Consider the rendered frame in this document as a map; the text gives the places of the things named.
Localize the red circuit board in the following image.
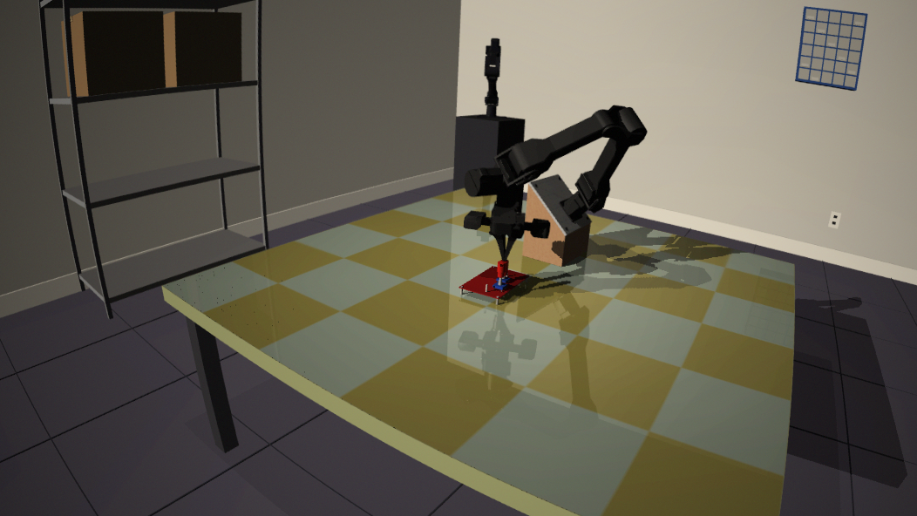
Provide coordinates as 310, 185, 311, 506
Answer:
459, 260, 530, 305

